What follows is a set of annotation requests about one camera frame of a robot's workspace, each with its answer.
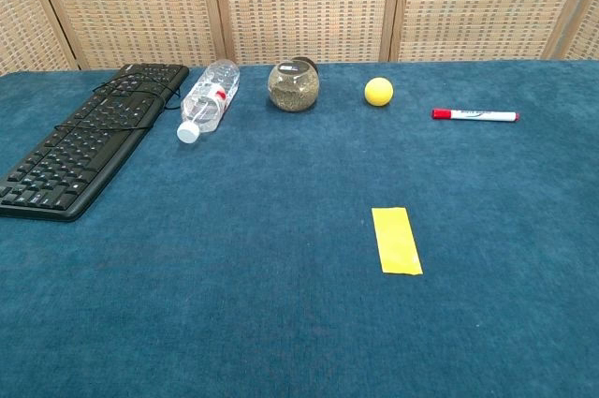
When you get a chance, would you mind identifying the yellow black object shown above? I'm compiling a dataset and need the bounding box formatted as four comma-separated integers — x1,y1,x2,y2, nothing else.
372,206,424,275

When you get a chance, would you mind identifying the round glass jar with grains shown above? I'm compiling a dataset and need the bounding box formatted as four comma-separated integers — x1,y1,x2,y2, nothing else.
267,56,321,113

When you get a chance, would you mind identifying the yellow foam ball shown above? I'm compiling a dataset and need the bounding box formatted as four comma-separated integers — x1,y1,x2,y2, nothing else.
364,78,395,108

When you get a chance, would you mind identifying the clear plastic water bottle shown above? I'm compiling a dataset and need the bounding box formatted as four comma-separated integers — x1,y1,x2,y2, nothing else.
176,58,241,143

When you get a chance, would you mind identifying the blue felt table cover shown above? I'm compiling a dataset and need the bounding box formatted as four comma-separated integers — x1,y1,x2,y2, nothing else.
0,59,599,398

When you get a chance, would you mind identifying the woven bamboo screen panel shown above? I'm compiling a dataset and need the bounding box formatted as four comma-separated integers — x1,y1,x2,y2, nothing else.
209,0,404,66
391,0,598,62
0,0,79,77
545,0,599,62
28,0,230,70

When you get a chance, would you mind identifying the red capped whiteboard marker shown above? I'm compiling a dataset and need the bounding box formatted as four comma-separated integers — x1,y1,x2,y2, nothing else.
431,108,520,124

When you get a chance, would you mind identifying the black computer keyboard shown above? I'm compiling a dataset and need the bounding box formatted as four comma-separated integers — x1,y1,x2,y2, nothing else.
0,63,190,222

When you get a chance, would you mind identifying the black keyboard cable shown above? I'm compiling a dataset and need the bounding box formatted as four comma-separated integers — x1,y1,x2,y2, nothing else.
53,70,186,133

